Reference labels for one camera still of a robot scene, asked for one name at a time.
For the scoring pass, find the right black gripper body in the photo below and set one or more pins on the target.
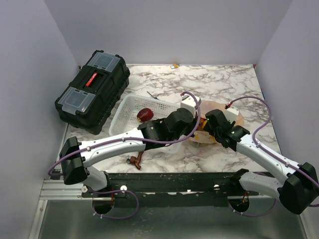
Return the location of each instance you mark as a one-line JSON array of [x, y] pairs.
[[208, 127]]

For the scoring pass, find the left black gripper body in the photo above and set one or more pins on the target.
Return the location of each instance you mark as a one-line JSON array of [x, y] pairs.
[[189, 128]]

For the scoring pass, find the orange translucent plastic bag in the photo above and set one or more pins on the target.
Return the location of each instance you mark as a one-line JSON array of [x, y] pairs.
[[202, 137]]

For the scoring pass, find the red fake apple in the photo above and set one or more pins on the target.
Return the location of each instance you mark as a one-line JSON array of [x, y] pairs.
[[145, 114]]

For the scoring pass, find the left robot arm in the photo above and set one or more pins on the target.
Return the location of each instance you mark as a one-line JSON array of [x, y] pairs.
[[78, 158]]

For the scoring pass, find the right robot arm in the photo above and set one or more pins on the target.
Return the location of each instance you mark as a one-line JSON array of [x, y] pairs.
[[295, 185]]

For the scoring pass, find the white plastic basket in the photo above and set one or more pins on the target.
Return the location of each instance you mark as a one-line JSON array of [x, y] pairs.
[[125, 118]]

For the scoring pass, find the brown faucet tap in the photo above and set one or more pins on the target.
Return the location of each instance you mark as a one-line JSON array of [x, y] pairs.
[[135, 160]]

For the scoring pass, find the black plastic toolbox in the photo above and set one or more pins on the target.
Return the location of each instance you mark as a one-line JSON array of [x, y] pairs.
[[90, 97]]

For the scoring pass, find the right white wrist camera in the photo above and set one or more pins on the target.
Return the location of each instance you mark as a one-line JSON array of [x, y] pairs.
[[232, 114]]

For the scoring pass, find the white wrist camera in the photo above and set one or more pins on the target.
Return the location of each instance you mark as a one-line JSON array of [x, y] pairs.
[[188, 103], [232, 114]]

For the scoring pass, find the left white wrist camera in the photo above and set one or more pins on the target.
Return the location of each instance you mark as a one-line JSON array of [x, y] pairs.
[[188, 103]]

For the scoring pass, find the black mounting rail base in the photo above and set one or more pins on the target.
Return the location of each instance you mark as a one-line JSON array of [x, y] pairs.
[[167, 190]]

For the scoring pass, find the aluminium rail extrusion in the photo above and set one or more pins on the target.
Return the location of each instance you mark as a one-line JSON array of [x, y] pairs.
[[57, 190]]

